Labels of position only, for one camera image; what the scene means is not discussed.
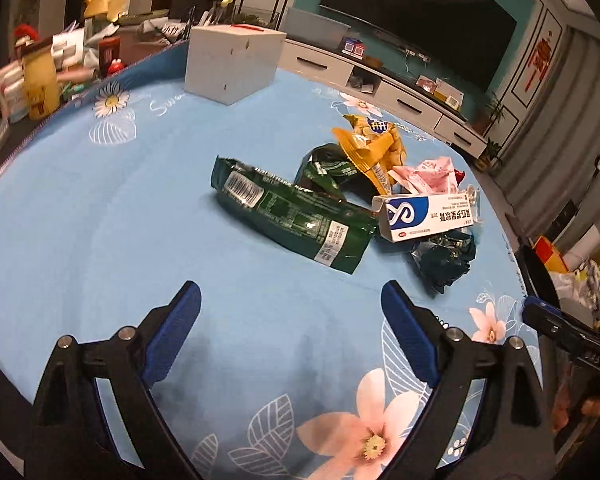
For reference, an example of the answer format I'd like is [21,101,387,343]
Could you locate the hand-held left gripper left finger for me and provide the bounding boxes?
[24,280,203,480]

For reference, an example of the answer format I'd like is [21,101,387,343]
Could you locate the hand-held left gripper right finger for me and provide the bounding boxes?
[380,280,556,480]

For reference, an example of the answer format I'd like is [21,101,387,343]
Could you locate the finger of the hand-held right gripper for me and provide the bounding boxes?
[522,296,600,377]

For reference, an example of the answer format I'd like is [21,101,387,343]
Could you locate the dark teal wrapper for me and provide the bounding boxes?
[409,230,477,296]

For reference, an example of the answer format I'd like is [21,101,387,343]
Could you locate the white blue ointment box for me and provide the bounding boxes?
[371,190,482,243]

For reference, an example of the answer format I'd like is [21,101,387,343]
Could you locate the long green snack packet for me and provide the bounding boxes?
[211,156,378,275]

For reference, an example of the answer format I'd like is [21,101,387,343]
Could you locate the pink wrapper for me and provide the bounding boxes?
[387,156,462,196]

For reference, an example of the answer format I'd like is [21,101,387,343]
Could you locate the dark green packet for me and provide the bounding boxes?
[295,143,381,208]

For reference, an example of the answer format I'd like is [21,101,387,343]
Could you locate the yellow snack packet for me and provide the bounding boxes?
[331,114,407,196]

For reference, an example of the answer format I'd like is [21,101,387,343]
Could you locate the white box with red handle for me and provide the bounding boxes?
[184,23,287,106]

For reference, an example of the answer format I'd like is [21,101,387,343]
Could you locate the black chair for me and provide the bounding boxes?
[520,245,563,311]

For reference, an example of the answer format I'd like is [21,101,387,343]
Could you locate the white plastic bag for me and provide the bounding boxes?
[552,257,600,321]

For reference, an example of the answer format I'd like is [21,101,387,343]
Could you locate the yellow red box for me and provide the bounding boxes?
[532,236,568,273]

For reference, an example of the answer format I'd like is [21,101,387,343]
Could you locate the blue floral tablecloth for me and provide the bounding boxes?
[0,40,543,480]

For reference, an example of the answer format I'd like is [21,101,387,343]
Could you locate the potted plant in brown pot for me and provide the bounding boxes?
[475,137,503,173]

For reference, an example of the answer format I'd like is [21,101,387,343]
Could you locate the grey curtain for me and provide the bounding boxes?
[495,25,600,251]

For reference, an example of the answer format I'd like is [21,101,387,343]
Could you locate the small potted plant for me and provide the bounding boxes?
[472,92,508,133]

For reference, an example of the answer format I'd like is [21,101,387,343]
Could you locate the yellow flat box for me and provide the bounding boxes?
[436,80,464,107]

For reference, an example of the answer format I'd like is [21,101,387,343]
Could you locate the white plastic packets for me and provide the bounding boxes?
[347,72,378,93]

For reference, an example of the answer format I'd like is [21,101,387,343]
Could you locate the yellow tin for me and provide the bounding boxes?
[22,42,61,121]

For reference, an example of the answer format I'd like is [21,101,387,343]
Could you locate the white television cabinet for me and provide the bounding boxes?
[277,37,488,158]

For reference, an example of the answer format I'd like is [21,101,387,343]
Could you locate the dark red box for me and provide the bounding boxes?
[99,37,121,76]

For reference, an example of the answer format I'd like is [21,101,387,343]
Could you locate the grey rectangular tank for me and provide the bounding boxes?
[280,7,351,51]

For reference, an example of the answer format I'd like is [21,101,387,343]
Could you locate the black television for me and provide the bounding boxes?
[319,0,518,106]

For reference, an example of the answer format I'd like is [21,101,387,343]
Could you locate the red knot wall ornament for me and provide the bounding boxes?
[525,25,556,96]

